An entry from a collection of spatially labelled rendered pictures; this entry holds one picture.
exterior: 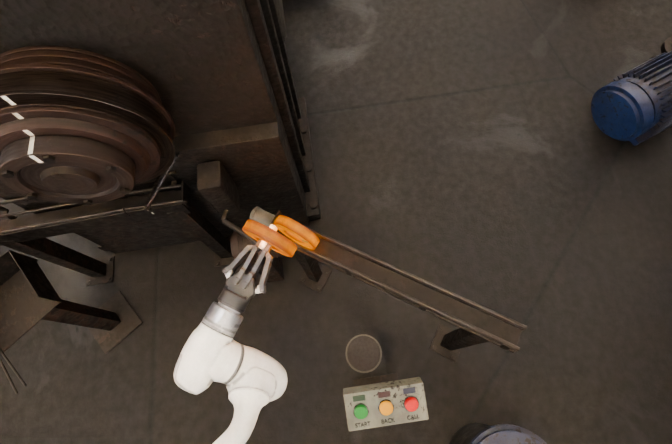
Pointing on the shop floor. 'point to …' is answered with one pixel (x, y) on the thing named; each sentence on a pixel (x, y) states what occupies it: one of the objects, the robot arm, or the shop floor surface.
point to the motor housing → (257, 256)
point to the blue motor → (636, 102)
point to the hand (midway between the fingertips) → (268, 237)
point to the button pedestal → (384, 400)
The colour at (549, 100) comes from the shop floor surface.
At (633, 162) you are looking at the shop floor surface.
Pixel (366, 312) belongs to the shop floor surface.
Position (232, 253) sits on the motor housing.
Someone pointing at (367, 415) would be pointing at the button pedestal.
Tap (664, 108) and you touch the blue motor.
